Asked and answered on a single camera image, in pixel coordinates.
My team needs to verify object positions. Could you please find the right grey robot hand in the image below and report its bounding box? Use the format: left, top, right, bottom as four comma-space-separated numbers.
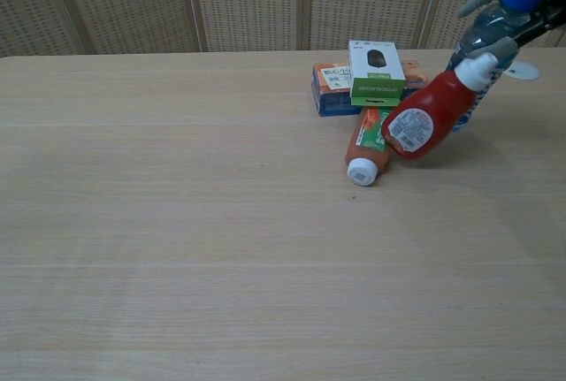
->
457, 0, 566, 69

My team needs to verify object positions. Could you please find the clear drink bottle blue cap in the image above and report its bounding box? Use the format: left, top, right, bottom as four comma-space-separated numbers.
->
446, 0, 546, 133

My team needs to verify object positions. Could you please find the white round table grommet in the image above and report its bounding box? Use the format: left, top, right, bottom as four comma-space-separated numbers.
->
505, 60, 541, 81

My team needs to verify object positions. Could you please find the red ketchup bottle white cap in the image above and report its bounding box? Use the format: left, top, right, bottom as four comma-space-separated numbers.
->
381, 53, 497, 162

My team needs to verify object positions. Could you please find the white green mouse box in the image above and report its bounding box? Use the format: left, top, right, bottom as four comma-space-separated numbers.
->
348, 39, 407, 109

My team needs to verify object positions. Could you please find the orange and blue box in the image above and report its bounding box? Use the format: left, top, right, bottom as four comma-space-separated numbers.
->
311, 60, 429, 118

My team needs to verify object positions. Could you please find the orange sauce bottle white cap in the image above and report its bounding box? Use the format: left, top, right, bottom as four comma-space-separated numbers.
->
343, 106, 397, 187

